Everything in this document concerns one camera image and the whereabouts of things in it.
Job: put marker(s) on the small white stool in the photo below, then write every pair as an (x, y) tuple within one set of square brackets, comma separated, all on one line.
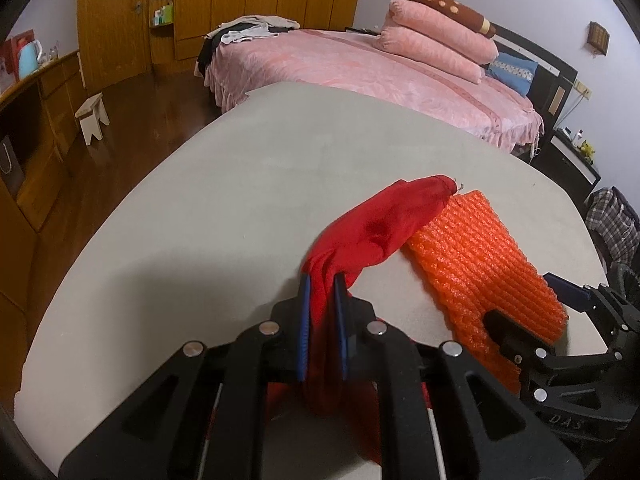
[(92, 115)]

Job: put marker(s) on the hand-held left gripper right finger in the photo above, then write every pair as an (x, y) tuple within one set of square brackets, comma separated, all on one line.
[(342, 330)]

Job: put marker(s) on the green box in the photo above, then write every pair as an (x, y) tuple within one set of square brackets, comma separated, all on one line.
[(164, 15)]

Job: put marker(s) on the white garment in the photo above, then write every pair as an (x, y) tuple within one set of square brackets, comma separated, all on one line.
[(247, 36)]

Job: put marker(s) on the grey paper bag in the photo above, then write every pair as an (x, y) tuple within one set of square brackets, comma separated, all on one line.
[(11, 170)]

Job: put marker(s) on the blue pillow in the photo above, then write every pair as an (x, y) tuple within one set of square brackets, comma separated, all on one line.
[(515, 72)]

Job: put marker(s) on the yellow toy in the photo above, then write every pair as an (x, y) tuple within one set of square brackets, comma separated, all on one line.
[(588, 148)]

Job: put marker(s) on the wooden sideboard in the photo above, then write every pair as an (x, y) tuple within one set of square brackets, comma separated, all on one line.
[(55, 110)]

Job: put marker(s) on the dark nightstand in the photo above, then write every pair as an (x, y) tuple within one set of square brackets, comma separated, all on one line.
[(565, 170)]

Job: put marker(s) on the small white bottle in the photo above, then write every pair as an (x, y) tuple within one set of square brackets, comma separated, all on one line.
[(579, 139)]

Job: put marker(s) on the wooden wardrobe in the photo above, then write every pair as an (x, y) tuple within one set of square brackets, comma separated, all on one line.
[(250, 0)]

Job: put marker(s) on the plaid garment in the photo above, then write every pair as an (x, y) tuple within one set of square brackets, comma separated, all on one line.
[(607, 220)]

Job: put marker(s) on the light blue kettle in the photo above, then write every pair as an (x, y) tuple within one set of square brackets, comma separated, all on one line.
[(29, 60)]

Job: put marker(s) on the pink covered bed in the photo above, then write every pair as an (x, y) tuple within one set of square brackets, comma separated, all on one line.
[(360, 70)]

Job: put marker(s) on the red box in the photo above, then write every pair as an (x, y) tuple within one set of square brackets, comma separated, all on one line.
[(7, 57)]

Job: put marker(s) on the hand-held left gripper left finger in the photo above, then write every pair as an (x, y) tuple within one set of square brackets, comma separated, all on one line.
[(304, 330)]

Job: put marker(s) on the brown wall lamp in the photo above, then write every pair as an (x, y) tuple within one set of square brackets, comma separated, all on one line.
[(599, 37)]

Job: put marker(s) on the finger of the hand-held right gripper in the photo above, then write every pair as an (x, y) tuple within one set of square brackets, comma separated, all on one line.
[(567, 292), (510, 335)]

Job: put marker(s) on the black garment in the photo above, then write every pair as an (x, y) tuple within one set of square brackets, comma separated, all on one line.
[(207, 55)]

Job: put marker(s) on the wall socket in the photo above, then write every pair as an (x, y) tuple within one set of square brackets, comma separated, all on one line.
[(583, 87)]

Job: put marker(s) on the orange foam net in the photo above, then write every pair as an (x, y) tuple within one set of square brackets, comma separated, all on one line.
[(465, 260)]

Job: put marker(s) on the red cloth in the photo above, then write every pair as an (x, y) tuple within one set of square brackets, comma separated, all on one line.
[(390, 225)]

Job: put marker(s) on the brown dotted bolster pillow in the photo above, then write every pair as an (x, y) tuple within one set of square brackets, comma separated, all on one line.
[(445, 5)]

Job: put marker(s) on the dark wooden headboard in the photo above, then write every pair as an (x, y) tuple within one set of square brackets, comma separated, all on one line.
[(550, 80)]

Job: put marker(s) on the pink pillow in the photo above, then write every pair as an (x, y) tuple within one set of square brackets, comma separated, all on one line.
[(440, 30), (430, 55)]

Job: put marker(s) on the beige garment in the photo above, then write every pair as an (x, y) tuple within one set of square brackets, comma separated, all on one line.
[(260, 22)]

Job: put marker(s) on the black trash bin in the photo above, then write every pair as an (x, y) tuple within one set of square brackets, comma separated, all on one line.
[(631, 280)]

